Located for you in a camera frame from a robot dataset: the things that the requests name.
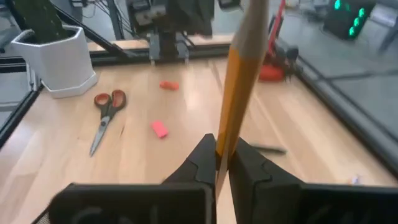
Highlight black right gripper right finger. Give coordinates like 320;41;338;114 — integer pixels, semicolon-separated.
228;137;398;224

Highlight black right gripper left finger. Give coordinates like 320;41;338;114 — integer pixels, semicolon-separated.
37;133;218;224

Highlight black marker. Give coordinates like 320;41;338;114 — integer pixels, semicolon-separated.
250;143;287;156

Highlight pink eraser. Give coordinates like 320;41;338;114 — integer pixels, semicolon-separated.
159;80;180;91
151;120;169;139

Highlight red and black scissors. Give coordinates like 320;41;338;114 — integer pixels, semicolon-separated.
89;89;127;157

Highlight yellow pencil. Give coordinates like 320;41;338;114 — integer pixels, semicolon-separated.
214;0;271;200

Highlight red desk lamp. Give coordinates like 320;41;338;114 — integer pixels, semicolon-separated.
259;0;299;82

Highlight white hexagonal plant pot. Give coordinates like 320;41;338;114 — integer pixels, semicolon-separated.
11;24;99;99

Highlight black device with green lights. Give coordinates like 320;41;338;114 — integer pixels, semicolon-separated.
323;0;377;41

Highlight green cactus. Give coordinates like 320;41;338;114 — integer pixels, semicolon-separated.
12;0;68;44

